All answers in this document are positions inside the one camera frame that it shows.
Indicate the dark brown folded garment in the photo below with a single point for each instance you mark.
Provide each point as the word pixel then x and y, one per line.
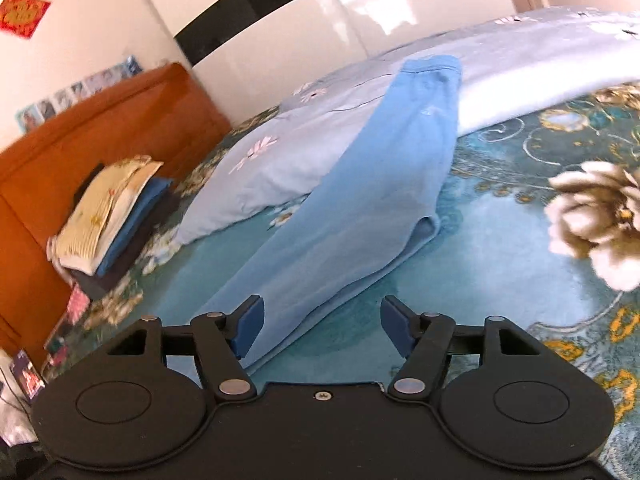
pixel 97 288

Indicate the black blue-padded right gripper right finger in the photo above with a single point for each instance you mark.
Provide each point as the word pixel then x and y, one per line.
pixel 405 329

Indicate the pale blue floral quilt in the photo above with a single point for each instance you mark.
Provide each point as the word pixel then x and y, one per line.
pixel 510 67

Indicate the row of photos on wall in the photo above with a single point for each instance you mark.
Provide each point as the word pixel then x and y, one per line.
pixel 36 114

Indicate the dark blue folded garment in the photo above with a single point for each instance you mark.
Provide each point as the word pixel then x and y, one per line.
pixel 153 205

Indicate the pink patterned cloth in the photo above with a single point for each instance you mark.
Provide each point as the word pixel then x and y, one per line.
pixel 77 305

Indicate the orange wooden headboard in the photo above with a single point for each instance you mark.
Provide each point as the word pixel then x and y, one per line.
pixel 162 113

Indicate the light blue fleece trousers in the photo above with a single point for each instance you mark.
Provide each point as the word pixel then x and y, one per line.
pixel 339 214

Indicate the white glossy wardrobe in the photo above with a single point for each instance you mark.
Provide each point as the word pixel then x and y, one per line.
pixel 251 54

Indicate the teal floral bed sheet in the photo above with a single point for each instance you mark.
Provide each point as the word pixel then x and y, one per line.
pixel 490 256

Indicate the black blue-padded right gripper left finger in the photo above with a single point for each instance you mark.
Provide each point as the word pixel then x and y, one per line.
pixel 217 333

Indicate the smartphone with lit screen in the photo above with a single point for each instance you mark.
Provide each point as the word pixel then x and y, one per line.
pixel 27 376

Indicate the yellow striped folded garment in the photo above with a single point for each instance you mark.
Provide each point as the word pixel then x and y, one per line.
pixel 101 212

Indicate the red paper wall decoration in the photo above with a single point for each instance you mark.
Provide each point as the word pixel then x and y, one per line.
pixel 22 17

